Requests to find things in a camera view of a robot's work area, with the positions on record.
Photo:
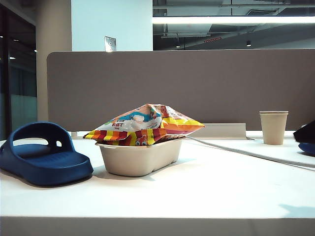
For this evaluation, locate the white partition support leg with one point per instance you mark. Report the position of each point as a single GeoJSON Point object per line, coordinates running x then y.
{"type": "Point", "coordinates": [73, 134]}

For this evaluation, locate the silver wall plate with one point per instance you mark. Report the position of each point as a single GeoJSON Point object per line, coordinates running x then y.
{"type": "Point", "coordinates": [110, 43]}

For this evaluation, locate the beige paper cup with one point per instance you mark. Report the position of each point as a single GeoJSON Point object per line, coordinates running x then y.
{"type": "Point", "coordinates": [273, 127]}

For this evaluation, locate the blue rubber slipper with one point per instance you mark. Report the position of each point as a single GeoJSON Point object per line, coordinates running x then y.
{"type": "Point", "coordinates": [308, 149]}
{"type": "Point", "coordinates": [49, 167]}

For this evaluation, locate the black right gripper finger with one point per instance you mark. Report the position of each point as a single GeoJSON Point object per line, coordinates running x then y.
{"type": "Point", "coordinates": [307, 134]}

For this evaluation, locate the grey desk partition panel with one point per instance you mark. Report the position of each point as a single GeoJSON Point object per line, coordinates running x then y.
{"type": "Point", "coordinates": [147, 78]}

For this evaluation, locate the beige round column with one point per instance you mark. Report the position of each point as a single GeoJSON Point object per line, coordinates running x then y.
{"type": "Point", "coordinates": [54, 49]}

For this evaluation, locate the black ceiling spotlight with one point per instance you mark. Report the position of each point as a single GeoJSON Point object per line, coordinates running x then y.
{"type": "Point", "coordinates": [248, 43]}

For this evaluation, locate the long ceiling light strip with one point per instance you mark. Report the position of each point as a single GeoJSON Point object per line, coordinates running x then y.
{"type": "Point", "coordinates": [221, 20]}

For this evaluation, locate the striped colourful chips bag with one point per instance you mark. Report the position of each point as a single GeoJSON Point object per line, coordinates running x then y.
{"type": "Point", "coordinates": [118, 135]}

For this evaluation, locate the red ceiling sign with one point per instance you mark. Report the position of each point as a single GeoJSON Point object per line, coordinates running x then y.
{"type": "Point", "coordinates": [212, 39]}

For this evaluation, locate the beige pulp food box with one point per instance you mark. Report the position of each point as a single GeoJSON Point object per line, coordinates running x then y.
{"type": "Point", "coordinates": [137, 159]}

